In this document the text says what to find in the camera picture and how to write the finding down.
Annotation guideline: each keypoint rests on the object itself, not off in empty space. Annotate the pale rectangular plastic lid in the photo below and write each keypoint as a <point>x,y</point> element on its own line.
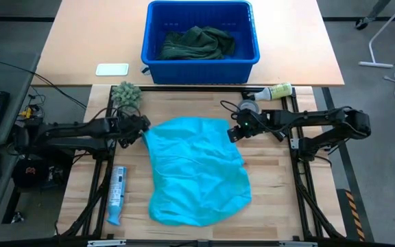
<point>112,69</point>

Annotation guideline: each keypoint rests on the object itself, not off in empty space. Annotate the black yellow hazard strip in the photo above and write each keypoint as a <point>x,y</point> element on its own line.
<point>353,212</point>

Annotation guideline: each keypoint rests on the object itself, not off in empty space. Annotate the black tape roll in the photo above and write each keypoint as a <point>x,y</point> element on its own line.
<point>249,104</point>

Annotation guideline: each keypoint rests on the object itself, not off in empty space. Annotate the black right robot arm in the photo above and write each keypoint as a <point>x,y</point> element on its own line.
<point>321,116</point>

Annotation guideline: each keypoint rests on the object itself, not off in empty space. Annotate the potted green succulent plant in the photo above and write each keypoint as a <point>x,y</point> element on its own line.
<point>127,94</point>

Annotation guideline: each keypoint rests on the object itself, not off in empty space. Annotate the dark green knit garment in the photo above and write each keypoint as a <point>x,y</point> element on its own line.
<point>197,44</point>

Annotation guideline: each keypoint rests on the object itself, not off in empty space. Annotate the teal shirt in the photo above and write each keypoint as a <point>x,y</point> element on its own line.
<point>197,171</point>

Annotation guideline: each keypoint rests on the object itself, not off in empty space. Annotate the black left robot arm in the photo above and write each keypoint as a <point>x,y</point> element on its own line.
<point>63,132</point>

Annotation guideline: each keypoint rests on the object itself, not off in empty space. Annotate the white floor stand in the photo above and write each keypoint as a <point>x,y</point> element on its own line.
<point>376,64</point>

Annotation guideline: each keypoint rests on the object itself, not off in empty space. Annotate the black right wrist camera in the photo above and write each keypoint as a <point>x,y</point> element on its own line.
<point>246,125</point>

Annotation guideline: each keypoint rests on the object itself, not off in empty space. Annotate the black caster desk leg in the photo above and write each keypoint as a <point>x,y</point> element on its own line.
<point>363,22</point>

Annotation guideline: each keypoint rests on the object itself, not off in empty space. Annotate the blue plastic bin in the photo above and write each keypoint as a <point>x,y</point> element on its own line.
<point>201,72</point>

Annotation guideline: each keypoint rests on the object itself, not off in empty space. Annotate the yellow label squeeze bottle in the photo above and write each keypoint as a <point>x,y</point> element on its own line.
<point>278,91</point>

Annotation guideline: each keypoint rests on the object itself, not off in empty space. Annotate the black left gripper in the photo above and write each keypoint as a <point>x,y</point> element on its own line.
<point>129,132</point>

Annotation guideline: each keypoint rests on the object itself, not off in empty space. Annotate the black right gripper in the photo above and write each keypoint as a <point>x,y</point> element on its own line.
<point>262,123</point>

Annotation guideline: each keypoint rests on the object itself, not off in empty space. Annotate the light blue tube bottle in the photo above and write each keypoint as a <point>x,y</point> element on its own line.
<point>117,192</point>

